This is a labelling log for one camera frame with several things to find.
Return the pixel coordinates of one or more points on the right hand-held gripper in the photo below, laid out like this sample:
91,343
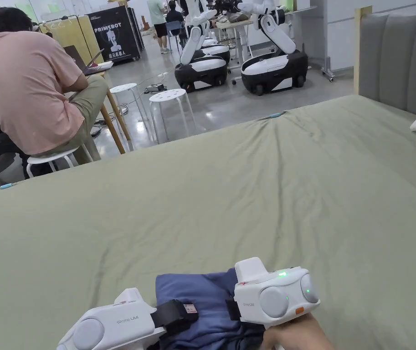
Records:
277,299

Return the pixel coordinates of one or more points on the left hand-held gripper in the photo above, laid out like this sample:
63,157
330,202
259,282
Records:
120,322

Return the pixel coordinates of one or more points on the dark blue shirt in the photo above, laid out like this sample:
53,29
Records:
207,291

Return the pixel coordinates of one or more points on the person's right hand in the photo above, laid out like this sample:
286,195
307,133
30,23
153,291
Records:
302,337

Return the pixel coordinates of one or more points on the bed with pale green sheet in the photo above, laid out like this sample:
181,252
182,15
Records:
229,189

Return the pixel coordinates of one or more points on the blue sheet clip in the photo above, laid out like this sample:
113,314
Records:
275,115
6,186

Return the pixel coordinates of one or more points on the white and black wheeled robot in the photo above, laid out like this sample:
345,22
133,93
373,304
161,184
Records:
217,49
200,69
273,67

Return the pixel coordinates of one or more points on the grey padded headboard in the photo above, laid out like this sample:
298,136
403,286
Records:
401,58

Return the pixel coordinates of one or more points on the black printed display case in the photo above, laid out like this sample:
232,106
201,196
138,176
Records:
115,32

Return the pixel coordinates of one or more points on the pale wooden post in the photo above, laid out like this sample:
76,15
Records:
359,51

